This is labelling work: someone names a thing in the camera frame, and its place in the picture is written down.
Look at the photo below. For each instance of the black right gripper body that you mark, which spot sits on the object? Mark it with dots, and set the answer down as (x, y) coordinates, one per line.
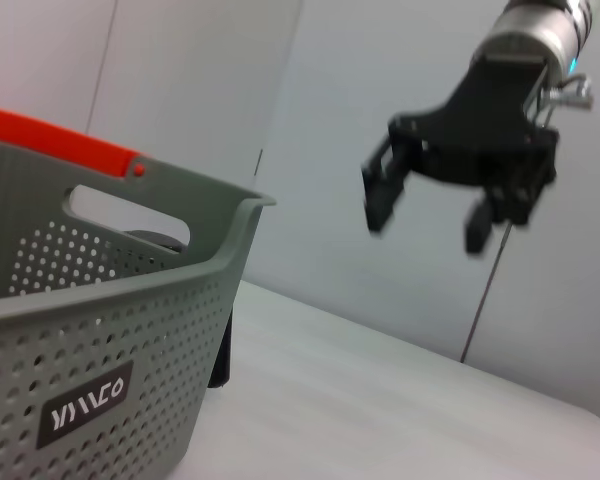
(490, 135)

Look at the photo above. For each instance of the grey-green perforated storage basket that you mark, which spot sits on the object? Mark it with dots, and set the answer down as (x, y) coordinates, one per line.
(130, 320)

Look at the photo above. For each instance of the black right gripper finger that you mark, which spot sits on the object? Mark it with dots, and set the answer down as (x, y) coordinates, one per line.
(385, 190)
(480, 230)

